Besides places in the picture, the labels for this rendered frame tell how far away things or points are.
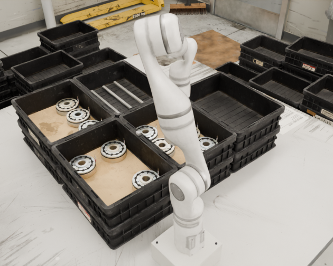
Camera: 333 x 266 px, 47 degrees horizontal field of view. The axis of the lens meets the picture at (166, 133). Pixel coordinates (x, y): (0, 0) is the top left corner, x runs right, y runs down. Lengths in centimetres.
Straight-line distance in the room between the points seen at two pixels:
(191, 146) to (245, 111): 83
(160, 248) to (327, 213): 67
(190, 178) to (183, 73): 36
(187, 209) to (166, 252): 24
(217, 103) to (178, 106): 91
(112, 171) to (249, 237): 56
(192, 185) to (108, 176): 50
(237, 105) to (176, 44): 100
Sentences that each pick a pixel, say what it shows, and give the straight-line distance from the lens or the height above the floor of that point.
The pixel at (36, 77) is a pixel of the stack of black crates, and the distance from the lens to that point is 286.
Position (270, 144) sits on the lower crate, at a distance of 179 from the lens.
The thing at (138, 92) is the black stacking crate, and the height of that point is 83.
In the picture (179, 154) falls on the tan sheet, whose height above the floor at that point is 83.
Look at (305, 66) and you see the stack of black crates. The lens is 294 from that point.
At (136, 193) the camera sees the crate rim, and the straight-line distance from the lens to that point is 126.
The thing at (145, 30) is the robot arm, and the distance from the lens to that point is 88.
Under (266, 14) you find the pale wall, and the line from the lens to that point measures 461.
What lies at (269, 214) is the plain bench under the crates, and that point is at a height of 70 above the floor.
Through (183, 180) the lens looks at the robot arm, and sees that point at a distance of 103.
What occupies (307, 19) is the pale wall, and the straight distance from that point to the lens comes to 438.
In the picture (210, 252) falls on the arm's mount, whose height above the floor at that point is 79.
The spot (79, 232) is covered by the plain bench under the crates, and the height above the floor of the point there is 70.
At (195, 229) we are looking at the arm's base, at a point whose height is 91.
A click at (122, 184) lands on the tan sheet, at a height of 83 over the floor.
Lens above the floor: 186
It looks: 39 degrees down
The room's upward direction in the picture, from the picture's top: straight up
